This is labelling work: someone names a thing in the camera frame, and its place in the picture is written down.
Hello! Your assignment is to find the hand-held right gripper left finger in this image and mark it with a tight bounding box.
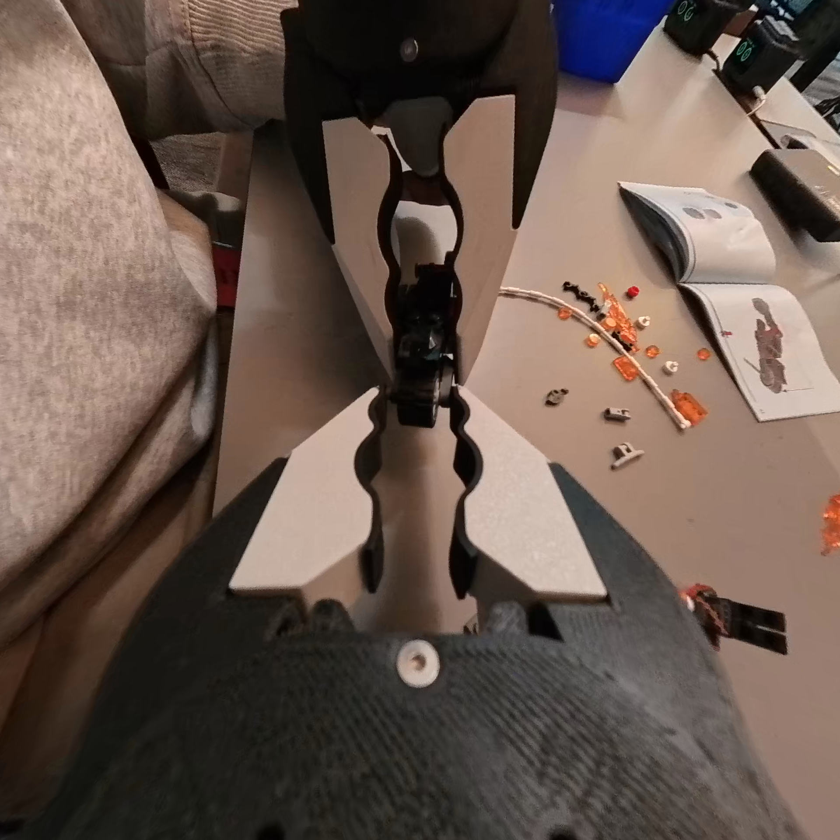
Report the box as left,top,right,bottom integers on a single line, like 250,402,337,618
228,387,386,598

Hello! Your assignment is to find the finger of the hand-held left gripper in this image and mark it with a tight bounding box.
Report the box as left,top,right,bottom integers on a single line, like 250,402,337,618
322,117,403,388
441,96,517,386

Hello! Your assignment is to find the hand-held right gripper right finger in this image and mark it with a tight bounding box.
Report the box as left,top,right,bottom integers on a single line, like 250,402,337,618
448,387,608,603

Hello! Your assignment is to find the black lego motorcycle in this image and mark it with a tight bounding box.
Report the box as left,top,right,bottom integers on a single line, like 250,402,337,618
390,259,460,395

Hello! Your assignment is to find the black lego tire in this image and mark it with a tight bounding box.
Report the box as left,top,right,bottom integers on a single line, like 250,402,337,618
394,367,454,427

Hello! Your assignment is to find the blue plastic bin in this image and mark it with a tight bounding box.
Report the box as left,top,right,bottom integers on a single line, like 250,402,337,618
551,0,677,84

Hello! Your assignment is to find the instruction booklet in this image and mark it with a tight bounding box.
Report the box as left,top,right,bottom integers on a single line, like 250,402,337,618
619,182,840,422

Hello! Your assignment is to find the person's left forearm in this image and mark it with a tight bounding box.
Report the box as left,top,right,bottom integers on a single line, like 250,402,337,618
85,0,290,139

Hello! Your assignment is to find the orange lego flame piece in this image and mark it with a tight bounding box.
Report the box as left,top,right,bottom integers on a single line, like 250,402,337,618
597,283,637,349

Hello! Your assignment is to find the person's left hand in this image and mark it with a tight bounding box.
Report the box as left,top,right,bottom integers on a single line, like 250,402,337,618
400,171,455,206

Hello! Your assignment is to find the orange flame minifigure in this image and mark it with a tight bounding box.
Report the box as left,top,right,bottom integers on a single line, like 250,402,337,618
679,583,788,655

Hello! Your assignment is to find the black charging case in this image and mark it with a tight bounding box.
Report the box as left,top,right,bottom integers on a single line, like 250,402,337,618
663,0,739,53
718,20,798,93

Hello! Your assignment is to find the person's grey sweater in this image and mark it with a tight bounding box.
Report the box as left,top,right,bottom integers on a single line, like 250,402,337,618
0,0,224,840

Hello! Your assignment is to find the black power bank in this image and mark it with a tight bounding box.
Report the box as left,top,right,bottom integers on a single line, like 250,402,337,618
750,147,840,242

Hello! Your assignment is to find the grey flat pouch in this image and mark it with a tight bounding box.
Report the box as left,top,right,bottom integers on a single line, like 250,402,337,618
761,118,840,155

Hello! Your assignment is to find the white lego chain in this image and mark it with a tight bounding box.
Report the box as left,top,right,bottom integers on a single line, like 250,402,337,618
499,285,693,431

